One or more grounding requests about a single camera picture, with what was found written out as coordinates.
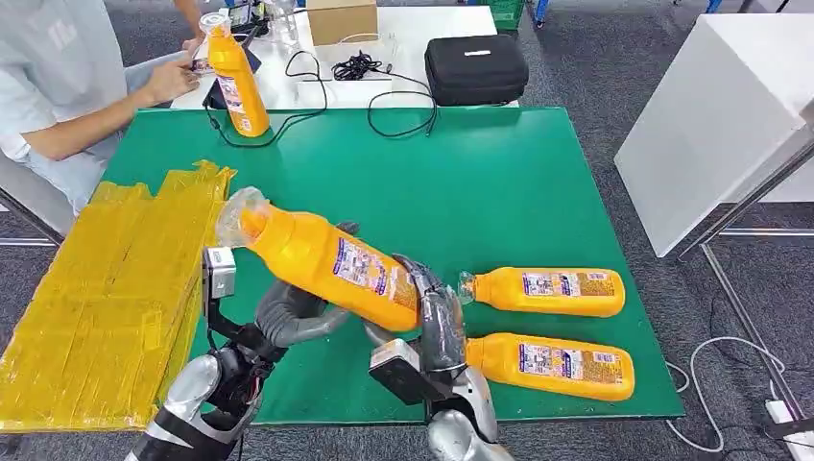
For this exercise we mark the green table mat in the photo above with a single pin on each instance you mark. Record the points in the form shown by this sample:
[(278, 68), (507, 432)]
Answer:
[(445, 191)]

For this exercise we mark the green crate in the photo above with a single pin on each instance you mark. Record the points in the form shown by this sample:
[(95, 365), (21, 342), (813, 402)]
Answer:
[(507, 13)]

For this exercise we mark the orange drink bottle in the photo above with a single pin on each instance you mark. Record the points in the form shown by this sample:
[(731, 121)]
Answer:
[(245, 108), (496, 293), (496, 363), (299, 254)]

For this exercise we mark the black zip case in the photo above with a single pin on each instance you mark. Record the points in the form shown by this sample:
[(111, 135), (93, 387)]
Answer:
[(476, 70)]

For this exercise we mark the cardboard box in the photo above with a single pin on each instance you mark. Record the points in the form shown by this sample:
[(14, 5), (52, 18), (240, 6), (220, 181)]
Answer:
[(342, 22)]

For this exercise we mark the yellow plastic sheet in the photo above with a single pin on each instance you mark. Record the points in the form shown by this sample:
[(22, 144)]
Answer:
[(95, 305)]

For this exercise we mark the black handheld device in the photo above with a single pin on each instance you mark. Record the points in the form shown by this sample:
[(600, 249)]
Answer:
[(245, 16)]

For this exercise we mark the person's right hand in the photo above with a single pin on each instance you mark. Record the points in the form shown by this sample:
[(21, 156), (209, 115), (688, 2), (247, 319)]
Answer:
[(170, 79)]

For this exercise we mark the person's left hand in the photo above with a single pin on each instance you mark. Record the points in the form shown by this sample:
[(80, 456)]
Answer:
[(194, 49)]

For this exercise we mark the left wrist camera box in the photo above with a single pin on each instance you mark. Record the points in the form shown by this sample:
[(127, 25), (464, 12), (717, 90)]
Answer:
[(220, 273)]

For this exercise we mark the white table with metal frame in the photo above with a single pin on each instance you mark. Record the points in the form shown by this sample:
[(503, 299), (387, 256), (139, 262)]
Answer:
[(706, 127)]

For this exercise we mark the white power strip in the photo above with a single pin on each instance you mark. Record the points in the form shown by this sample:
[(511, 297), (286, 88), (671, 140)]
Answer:
[(782, 417)]

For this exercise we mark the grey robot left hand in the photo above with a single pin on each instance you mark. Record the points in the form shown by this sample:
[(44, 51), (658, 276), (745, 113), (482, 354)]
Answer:
[(286, 315)]

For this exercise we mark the white desk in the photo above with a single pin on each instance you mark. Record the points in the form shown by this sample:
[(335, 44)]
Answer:
[(413, 25)]

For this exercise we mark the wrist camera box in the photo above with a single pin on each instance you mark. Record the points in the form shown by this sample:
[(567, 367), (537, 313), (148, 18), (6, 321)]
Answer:
[(220, 273), (400, 375)]

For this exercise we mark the person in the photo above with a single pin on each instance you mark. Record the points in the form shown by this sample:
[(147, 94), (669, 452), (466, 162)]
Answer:
[(57, 63)]

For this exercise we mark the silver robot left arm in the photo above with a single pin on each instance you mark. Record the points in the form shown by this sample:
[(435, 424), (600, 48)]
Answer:
[(191, 388)]

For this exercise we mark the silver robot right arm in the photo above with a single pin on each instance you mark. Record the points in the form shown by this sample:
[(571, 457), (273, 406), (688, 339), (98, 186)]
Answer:
[(458, 439)]

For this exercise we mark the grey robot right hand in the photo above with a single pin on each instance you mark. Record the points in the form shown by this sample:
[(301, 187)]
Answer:
[(442, 331)]

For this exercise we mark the clear plastic bottle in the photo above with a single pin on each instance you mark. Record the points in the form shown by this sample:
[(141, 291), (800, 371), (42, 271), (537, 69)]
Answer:
[(284, 22)]

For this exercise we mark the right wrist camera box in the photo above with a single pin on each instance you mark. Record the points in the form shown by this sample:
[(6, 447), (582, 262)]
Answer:
[(400, 375)]

